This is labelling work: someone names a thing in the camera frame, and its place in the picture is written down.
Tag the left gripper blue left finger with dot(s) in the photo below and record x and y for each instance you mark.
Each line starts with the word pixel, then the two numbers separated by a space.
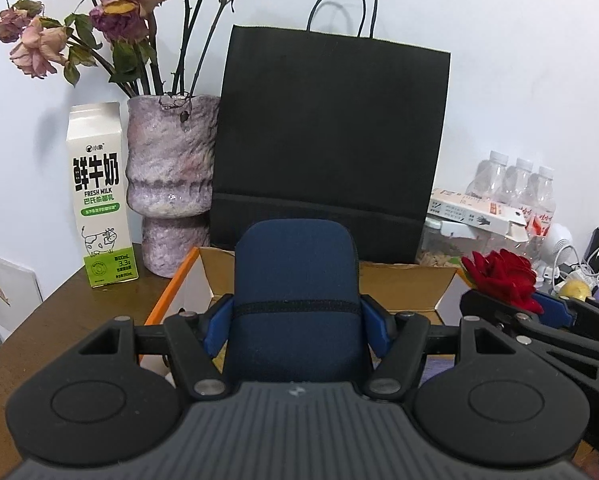
pixel 193 342

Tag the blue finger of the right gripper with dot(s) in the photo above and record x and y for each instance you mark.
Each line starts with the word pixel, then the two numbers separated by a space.
pixel 484 309
pixel 560 311

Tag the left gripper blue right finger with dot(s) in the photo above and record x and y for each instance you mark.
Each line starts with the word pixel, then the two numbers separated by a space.
pixel 399 342

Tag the red fabric rose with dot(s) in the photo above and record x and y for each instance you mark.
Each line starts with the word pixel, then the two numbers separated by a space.
pixel 504 276

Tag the navy blue zip case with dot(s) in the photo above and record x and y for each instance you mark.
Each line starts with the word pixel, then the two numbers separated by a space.
pixel 297 314

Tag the green yellow apple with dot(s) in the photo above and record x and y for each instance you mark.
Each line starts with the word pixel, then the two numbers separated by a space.
pixel 575 289

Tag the red cardboard box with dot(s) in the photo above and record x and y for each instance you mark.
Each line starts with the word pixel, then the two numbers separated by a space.
pixel 207 274

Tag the clear snack container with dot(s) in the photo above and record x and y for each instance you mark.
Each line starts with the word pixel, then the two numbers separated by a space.
pixel 443 242

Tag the small white fan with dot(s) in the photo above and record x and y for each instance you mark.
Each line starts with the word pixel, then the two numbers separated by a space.
pixel 549 252

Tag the white flat carton box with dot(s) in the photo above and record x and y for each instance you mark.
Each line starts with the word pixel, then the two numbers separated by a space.
pixel 486 215

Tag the water bottle middle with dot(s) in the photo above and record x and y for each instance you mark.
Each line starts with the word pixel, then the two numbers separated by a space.
pixel 514 181

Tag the water bottle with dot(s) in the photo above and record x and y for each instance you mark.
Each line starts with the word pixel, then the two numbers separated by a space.
pixel 488 176
pixel 540 199
pixel 514 181

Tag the water bottle right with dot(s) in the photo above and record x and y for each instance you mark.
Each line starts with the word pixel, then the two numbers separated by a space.
pixel 540 199

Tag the water bottle left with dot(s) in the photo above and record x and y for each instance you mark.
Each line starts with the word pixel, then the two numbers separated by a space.
pixel 488 176

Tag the purple textured vase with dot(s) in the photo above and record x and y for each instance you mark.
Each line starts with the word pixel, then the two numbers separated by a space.
pixel 170 169

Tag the white panel board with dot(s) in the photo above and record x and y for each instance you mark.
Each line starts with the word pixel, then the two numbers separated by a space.
pixel 20 296

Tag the milk carton white green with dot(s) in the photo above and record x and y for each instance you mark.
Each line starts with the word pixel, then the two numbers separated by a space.
pixel 95 152

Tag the black paper shopping bag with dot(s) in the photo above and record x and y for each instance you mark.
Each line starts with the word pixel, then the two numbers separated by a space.
pixel 319 126

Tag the dried pink roses bouquet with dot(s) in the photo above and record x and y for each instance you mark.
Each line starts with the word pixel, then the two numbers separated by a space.
pixel 120 36

